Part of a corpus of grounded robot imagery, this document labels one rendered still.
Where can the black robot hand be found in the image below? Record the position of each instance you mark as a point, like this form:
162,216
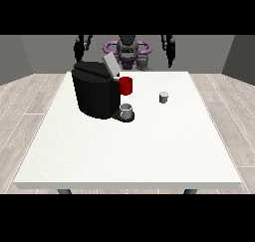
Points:
78,52
170,56

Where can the pale grey machine lid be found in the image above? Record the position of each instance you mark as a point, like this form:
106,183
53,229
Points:
111,65

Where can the small grey cup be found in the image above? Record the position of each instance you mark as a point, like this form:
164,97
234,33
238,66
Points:
126,112

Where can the small grey coffee pod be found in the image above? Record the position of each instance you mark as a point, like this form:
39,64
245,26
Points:
163,97

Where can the grey robot trunk purple rings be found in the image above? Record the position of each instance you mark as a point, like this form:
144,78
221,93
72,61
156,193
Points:
127,50

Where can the black coffee machine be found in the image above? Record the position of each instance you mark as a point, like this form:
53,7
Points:
94,90

